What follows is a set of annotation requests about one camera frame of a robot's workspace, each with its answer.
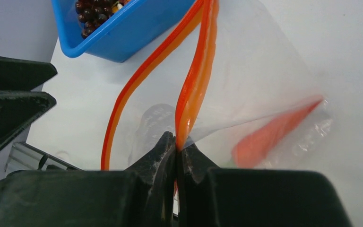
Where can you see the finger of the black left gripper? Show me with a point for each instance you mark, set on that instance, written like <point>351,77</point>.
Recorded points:
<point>24,75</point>
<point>18,109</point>

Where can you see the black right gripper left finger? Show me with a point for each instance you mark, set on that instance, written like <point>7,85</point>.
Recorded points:
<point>139,196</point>

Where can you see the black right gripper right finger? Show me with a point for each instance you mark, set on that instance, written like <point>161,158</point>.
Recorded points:
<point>210,196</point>

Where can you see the orange toy carrot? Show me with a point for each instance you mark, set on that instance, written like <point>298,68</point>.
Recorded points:
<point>279,142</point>

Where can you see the dark purple toy grapes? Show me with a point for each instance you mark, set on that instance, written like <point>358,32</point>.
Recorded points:
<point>91,14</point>

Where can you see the blue plastic bin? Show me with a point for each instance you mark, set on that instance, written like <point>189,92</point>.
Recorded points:
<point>126,32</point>

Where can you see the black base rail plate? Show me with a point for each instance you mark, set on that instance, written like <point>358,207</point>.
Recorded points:
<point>26,157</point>

